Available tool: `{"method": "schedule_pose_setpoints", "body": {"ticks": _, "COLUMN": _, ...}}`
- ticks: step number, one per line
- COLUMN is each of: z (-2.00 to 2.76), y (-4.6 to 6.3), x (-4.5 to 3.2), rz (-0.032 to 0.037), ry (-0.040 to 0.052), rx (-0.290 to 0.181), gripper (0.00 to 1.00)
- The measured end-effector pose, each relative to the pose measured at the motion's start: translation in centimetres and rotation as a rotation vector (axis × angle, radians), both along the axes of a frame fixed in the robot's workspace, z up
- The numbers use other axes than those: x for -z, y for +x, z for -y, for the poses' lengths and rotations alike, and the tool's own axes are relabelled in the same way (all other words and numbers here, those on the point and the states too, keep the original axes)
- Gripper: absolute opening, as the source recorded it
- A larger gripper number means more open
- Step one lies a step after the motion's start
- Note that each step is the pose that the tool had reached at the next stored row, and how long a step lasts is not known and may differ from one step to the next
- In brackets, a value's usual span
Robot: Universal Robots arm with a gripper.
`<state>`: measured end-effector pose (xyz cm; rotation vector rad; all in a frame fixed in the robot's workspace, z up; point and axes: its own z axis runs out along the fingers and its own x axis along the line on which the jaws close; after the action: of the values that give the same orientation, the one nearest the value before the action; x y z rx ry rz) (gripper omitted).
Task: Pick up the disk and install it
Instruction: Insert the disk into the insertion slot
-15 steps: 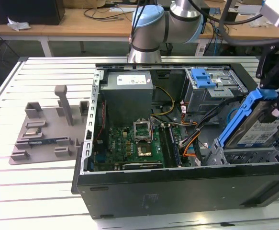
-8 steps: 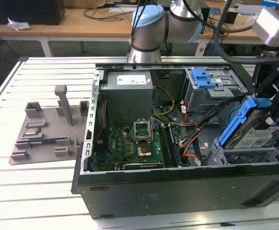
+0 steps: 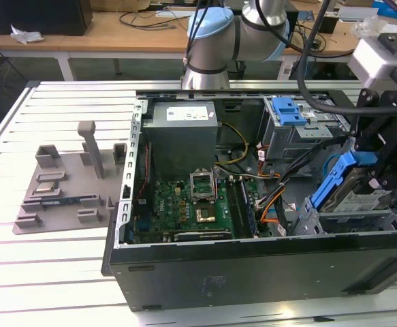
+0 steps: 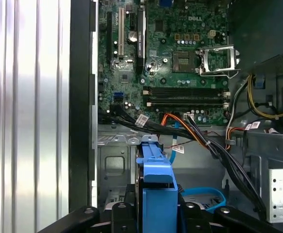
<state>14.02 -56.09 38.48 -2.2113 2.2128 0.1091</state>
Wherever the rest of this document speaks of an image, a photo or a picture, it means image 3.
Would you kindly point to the wooden desk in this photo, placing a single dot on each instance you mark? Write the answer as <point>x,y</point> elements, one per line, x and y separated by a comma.
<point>116,42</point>
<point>334,49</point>

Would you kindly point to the grey parts rack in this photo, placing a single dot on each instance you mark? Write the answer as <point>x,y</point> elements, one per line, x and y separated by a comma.
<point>68,216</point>

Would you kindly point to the blue cardboard box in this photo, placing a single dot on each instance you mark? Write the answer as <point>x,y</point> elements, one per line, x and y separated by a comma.
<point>378,5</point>

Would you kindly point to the hard disk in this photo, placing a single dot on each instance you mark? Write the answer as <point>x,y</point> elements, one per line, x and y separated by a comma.
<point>358,201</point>

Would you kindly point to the crumpled white paper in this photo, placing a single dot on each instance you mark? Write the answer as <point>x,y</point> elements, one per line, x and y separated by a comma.
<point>26,35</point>

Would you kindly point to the green motherboard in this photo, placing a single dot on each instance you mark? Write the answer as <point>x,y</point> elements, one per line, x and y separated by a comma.
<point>171,207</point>

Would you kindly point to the black PC case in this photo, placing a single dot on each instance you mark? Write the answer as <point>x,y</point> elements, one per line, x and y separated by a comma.
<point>252,272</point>

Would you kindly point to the black RAM slot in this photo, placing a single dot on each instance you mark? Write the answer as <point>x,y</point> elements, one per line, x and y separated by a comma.
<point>234,207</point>

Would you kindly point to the grey power supply unit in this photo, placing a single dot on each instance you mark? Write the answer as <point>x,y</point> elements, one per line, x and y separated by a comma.
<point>181,143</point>

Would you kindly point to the black graphics card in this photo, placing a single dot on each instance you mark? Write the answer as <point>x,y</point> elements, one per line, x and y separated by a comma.
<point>201,235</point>

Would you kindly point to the clear plastic bag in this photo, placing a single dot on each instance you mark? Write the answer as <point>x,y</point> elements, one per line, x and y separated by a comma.
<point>366,27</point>

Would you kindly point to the small black cube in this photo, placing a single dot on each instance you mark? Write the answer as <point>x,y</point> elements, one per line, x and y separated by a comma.
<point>329,25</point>

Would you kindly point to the black computer tower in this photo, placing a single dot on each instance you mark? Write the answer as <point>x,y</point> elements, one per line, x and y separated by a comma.
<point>34,17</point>

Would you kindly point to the metal disk bay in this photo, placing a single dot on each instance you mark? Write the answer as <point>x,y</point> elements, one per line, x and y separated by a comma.
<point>307,221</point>

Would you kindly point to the installed RAM stick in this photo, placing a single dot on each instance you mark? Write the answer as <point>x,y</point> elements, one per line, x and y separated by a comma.
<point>249,211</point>

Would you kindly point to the silver CPU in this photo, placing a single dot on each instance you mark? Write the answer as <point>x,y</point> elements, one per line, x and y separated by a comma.
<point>48,188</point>

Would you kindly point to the CPU socket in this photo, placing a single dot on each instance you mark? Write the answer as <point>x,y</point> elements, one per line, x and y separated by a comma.
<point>205,213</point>

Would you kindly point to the metal drive cage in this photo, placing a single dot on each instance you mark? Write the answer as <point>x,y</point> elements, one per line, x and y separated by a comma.
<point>293,139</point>

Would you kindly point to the blue drive latch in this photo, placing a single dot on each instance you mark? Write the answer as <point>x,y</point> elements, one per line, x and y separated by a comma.
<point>286,110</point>

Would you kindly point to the black desktop box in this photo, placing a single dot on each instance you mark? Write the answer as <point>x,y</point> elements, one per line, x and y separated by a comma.
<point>293,20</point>

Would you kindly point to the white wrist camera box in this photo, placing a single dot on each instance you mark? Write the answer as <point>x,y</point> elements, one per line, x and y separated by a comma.
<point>372,64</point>

